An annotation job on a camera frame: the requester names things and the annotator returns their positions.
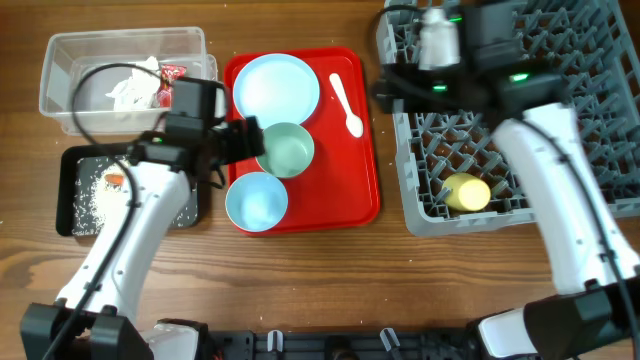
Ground black tray bin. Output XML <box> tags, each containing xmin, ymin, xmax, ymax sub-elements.
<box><xmin>55</xmin><ymin>143</ymin><xmax>200</xmax><ymax>238</ymax></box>

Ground yellow plastic cup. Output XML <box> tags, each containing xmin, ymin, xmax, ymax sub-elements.
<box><xmin>443</xmin><ymin>173</ymin><xmax>491</xmax><ymax>212</ymax></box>

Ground white plastic spoon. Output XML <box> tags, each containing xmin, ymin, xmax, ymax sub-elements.
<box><xmin>329</xmin><ymin>73</ymin><xmax>364</xmax><ymax>138</ymax></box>

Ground clear plastic bin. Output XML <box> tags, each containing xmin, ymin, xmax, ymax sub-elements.
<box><xmin>39</xmin><ymin>27</ymin><xmax>218</xmax><ymax>135</ymax></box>

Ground light blue bowl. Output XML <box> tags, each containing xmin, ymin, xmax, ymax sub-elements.
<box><xmin>225</xmin><ymin>172</ymin><xmax>289</xmax><ymax>233</ymax></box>

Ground orange carrot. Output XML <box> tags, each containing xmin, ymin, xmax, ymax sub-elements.
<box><xmin>104</xmin><ymin>174</ymin><xmax>125</xmax><ymax>187</ymax></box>

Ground white tissue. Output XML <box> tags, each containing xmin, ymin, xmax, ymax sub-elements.
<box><xmin>106</xmin><ymin>56</ymin><xmax>161</xmax><ymax>111</ymax></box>

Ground red snack wrapper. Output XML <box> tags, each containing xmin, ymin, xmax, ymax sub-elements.
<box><xmin>156</xmin><ymin>64</ymin><xmax>187</xmax><ymax>107</ymax></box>

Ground grey dishwasher rack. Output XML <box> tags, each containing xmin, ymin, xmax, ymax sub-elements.
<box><xmin>369</xmin><ymin>1</ymin><xmax>639</xmax><ymax>236</ymax></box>

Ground mint green bowl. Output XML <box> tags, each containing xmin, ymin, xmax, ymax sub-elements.
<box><xmin>256</xmin><ymin>123</ymin><xmax>315</xmax><ymax>179</ymax></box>

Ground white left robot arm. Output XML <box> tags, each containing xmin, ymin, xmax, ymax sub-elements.
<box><xmin>20</xmin><ymin>115</ymin><xmax>264</xmax><ymax>359</ymax></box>

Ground red serving tray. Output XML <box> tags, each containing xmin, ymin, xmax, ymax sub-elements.
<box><xmin>224</xmin><ymin>47</ymin><xmax>380</xmax><ymax>235</ymax></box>

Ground light blue plate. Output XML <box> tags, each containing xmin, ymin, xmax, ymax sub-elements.
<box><xmin>232</xmin><ymin>53</ymin><xmax>320</xmax><ymax>129</ymax></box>

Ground white rice grains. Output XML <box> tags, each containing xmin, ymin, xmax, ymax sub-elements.
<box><xmin>72</xmin><ymin>155</ymin><xmax>197</xmax><ymax>232</ymax></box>

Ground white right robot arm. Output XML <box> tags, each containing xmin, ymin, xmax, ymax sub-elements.
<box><xmin>374</xmin><ymin>61</ymin><xmax>639</xmax><ymax>359</ymax></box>

